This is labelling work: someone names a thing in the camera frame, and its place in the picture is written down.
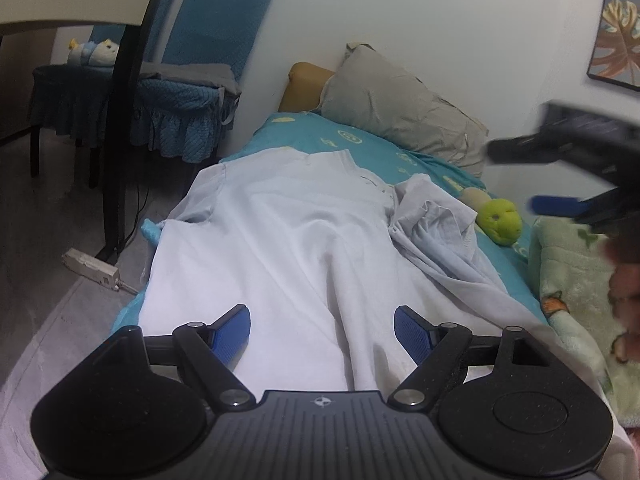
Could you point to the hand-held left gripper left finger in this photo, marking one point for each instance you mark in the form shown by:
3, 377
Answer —
232, 332

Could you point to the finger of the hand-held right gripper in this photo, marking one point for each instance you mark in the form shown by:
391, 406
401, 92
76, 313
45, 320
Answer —
520, 149
552, 206

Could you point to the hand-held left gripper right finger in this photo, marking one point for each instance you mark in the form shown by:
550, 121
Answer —
412, 332

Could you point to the white T-shirt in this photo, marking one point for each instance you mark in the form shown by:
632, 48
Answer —
280, 240

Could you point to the person's right hand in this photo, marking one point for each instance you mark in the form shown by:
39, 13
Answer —
625, 285

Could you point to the green plush toy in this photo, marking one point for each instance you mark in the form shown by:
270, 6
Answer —
497, 220

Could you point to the pale green printed blanket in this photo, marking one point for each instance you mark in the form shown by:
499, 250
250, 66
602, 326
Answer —
570, 280

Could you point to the crumpled pale grey garment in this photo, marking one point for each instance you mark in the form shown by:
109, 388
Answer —
435, 230

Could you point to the grey pillow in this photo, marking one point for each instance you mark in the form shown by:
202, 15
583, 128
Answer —
400, 105

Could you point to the teal patterned bed sheet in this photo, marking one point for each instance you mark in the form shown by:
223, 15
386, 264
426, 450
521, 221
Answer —
370, 145

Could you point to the beige power strip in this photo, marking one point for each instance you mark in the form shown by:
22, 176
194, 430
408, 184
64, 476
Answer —
90, 266

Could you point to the grey rug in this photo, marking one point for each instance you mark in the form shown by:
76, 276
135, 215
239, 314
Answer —
55, 340

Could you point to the mustard yellow pillow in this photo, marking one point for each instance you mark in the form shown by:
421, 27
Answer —
302, 87

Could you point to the grey folded cloth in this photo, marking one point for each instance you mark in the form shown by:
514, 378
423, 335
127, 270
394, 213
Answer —
195, 74

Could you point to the white plush bird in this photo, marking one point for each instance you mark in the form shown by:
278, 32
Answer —
107, 52
75, 51

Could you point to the blue plush bird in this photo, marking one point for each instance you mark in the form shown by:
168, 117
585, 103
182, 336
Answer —
90, 52

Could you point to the leaf print wall picture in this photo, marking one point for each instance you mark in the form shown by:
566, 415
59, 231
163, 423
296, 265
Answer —
617, 42

